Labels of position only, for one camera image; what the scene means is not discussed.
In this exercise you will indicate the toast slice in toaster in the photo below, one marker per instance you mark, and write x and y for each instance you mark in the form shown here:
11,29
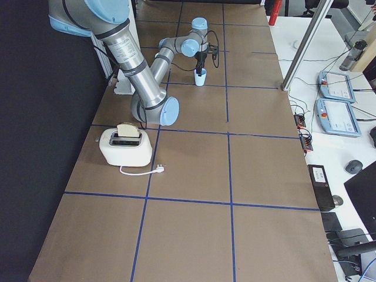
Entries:
127,130

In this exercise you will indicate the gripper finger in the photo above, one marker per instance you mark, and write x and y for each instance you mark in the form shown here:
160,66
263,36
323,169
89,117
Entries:
199,66

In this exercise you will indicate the black box with label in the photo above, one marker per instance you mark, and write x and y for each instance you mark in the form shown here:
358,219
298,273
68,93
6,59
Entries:
321,187

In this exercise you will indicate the lower teach pendant tablet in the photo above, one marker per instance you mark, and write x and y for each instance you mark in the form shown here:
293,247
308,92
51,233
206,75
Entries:
336,117

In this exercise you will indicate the grey water bottle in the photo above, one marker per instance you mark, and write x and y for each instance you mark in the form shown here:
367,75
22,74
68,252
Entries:
353,55

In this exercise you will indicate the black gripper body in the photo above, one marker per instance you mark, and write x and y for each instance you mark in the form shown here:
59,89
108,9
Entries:
200,57

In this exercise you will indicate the teach pendant tablet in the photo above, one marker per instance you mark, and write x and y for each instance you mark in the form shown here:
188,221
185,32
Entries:
336,86
336,117

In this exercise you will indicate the black monitor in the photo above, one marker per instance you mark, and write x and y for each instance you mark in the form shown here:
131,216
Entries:
361,191

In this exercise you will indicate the black power strip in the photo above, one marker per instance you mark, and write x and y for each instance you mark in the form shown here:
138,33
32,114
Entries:
306,140
300,120

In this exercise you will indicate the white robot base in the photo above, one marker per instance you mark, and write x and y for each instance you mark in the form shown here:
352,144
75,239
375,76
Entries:
123,85

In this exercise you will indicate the upper teach pendant tablet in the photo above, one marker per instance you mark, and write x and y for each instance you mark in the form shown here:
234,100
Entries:
336,86

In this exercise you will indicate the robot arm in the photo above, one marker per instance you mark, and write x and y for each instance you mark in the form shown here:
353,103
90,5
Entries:
109,22

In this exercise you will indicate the cream toaster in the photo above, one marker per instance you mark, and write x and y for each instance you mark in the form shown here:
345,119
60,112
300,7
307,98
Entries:
125,151

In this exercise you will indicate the black computer mouse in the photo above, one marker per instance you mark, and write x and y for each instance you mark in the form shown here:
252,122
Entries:
354,167

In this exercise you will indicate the white power plug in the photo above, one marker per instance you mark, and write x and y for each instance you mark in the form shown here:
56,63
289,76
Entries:
158,169

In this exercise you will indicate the light blue cup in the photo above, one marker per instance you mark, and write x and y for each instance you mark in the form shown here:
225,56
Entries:
204,73
199,80

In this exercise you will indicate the grey camera post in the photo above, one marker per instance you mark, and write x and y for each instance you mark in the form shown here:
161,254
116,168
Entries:
322,10

